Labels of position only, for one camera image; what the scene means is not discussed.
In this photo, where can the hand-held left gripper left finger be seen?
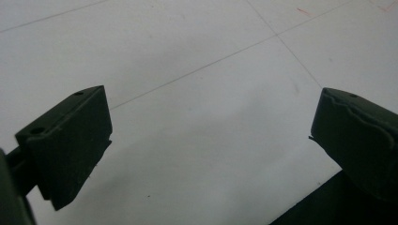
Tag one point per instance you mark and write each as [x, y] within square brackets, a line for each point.
[72, 143]

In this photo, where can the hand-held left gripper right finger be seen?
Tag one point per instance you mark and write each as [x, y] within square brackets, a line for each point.
[359, 140]

